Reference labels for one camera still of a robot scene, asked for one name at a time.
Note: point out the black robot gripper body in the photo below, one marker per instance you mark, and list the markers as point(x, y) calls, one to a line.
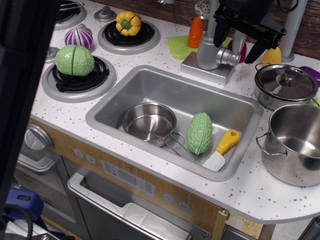
point(250, 17)

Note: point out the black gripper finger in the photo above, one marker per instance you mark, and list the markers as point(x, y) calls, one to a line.
point(221, 32)
point(259, 48)

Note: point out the silver faucet lever handle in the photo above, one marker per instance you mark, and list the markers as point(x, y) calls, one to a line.
point(232, 58)

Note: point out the yellow corn toy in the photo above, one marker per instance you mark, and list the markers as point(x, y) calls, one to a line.
point(272, 56)

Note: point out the orange carrot toy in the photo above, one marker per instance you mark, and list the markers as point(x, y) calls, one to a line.
point(195, 33)

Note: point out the silver toy faucet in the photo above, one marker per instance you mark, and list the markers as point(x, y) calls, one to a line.
point(212, 63)

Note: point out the steel pot with lid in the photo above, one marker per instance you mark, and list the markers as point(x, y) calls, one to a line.
point(277, 85)

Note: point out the lime green cutting board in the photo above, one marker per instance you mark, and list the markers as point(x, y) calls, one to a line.
point(180, 50)

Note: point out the purple eggplant toy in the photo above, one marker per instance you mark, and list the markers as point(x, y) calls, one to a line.
point(312, 72)

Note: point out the grey toy sink basin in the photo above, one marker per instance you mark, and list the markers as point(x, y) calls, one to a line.
point(186, 98)

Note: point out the yellow bell pepper toy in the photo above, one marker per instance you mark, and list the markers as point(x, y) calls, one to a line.
point(128, 23)

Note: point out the large steel stock pot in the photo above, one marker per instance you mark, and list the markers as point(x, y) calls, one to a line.
point(291, 148)

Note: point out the green bitter melon toy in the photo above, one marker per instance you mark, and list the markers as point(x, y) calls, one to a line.
point(199, 133)

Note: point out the middle stove burner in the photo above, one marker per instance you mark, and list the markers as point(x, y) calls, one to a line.
point(111, 40)

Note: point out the stove burner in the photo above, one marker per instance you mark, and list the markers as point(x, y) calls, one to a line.
point(77, 89)
point(111, 40)
point(70, 14)

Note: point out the grey stove knob rear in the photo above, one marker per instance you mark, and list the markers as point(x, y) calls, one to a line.
point(105, 15)

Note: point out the grey stove knob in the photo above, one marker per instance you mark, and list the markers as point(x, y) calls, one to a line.
point(105, 15)
point(51, 55)

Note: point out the small steel saucepan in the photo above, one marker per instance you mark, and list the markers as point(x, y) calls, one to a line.
point(156, 124)

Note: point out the front stove burner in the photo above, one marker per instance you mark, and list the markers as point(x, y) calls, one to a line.
point(77, 89)

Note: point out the purple onion toy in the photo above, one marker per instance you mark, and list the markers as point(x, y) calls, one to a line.
point(79, 36)

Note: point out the green cabbage toy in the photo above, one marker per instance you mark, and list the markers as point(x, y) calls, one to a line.
point(74, 60)

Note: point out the rear stove burner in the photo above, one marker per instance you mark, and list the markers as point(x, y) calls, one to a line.
point(70, 14)

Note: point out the grey stove knob front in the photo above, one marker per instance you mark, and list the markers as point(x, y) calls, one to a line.
point(51, 55)

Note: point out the black foreground pole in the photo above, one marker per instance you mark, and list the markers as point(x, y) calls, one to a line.
point(26, 28)

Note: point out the silver oven dial knob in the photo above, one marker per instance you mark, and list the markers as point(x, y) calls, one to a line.
point(36, 138)

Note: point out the silver vertical post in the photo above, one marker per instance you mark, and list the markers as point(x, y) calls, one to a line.
point(292, 25)

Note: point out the yellow handled white spatula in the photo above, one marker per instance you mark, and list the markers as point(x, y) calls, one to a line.
point(216, 161)

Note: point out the silver oven door handle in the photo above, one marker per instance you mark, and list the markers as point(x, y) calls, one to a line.
point(41, 167)

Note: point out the blue clamp with black cable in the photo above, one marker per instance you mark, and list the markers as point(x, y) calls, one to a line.
point(24, 204)

